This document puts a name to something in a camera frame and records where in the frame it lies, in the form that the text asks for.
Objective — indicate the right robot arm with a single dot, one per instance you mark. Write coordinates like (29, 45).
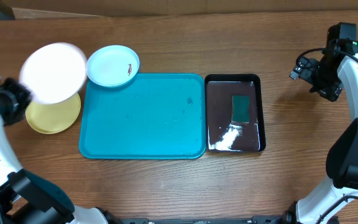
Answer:
(337, 71)

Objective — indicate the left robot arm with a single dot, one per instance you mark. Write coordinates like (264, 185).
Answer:
(24, 196)

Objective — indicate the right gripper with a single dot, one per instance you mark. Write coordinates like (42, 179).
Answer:
(309, 69)

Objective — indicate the pink white plate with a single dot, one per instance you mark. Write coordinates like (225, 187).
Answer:
(54, 72)

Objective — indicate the teal plastic tray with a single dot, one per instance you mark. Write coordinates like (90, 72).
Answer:
(157, 116)

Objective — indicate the light blue plate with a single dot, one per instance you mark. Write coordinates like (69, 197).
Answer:
(112, 66)

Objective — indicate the cardboard backdrop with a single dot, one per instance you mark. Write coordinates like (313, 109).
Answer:
(179, 7)

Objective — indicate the green scrubbing sponge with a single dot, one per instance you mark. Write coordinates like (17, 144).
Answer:
(240, 109)

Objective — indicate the black water tray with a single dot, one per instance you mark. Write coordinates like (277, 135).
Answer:
(222, 134)

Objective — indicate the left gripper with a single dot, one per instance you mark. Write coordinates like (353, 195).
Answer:
(25, 96)

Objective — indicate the yellow green plate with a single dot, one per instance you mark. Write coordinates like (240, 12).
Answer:
(54, 118)

